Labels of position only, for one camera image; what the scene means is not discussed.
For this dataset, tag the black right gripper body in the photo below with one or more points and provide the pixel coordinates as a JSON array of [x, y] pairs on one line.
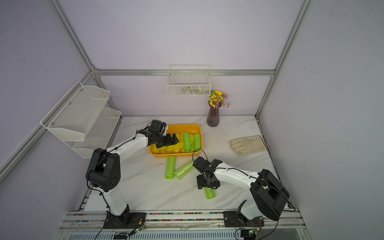
[[204, 181]]

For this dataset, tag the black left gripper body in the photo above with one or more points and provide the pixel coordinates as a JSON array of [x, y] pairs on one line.
[[163, 140]]

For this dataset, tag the yellow trash bag roll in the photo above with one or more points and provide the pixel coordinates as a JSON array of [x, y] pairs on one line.
[[162, 150], [178, 146]]

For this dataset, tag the green trash bag roll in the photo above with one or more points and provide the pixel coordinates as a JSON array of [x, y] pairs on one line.
[[184, 170], [197, 143], [210, 193], [170, 168], [187, 142]]

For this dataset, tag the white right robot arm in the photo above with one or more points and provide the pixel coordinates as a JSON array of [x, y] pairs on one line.
[[269, 195]]

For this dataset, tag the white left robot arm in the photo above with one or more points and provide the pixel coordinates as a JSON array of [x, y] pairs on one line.
[[104, 171]]

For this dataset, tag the yellow plastic storage box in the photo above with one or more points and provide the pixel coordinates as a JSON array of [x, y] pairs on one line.
[[180, 129]]

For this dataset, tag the purple glass vase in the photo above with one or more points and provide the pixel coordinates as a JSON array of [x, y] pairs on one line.
[[213, 118]]

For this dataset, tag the beige work glove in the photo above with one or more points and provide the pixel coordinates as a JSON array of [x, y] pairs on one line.
[[248, 145]]

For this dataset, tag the yellow and purple flowers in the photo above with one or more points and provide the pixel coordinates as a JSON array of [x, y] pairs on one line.
[[218, 99]]

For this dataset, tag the white mesh lower shelf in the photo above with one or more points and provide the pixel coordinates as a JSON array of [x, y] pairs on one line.
[[100, 133]]

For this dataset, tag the white mesh shelf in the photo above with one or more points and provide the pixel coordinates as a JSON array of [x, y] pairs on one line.
[[100, 133], [72, 118]]

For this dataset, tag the white mesh upper shelf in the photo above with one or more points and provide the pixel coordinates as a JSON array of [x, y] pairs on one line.
[[72, 118]]

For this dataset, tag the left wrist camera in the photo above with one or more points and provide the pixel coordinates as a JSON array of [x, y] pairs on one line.
[[158, 127]]

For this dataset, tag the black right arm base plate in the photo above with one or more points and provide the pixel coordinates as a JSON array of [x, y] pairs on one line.
[[237, 219]]

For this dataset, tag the white wire wall basket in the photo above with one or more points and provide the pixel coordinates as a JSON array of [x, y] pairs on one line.
[[189, 80]]

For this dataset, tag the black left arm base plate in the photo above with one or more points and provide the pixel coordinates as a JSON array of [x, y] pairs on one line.
[[125, 221]]

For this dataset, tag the aluminium rail frame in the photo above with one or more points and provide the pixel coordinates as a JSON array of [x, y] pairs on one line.
[[180, 225]]

